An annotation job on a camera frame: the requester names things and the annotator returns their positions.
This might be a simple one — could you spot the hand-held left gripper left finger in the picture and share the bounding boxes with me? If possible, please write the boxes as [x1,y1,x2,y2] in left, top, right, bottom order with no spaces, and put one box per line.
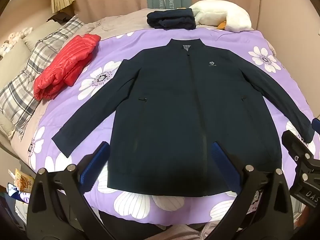
[26,141,112,240]

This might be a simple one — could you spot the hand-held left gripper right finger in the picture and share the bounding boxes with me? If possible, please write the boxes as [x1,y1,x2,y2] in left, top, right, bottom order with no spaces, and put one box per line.
[211,142,294,240]

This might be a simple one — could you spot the navy blue jacket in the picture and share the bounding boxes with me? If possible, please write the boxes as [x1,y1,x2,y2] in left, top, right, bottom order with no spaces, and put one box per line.
[51,38,316,197]

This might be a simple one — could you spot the purple floral blanket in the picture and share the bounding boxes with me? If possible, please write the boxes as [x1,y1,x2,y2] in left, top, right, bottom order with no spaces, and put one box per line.
[27,27,320,224]

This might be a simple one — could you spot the yellow snack packet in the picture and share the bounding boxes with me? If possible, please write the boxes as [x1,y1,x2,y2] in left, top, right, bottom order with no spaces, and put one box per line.
[14,168,35,193]

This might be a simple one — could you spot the grey plaid pillow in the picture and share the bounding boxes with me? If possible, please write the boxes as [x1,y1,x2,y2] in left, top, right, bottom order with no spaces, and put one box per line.
[0,15,85,140]

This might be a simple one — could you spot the red down jacket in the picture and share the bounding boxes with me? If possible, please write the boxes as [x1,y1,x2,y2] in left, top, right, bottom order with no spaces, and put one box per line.
[33,33,101,102]

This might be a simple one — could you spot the beige pillow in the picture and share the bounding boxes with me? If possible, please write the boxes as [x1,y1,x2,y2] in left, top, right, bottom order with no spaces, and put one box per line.
[0,39,32,90]
[22,19,63,48]

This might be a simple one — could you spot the white plush goose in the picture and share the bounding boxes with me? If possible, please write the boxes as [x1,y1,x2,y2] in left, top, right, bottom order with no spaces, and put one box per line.
[189,0,252,33]

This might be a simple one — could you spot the small white plush toys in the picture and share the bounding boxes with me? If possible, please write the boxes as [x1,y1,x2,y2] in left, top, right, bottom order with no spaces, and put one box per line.
[0,26,33,55]

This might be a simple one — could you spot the folded navy clothing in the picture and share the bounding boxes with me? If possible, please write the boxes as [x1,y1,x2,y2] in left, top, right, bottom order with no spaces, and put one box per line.
[146,8,196,30]

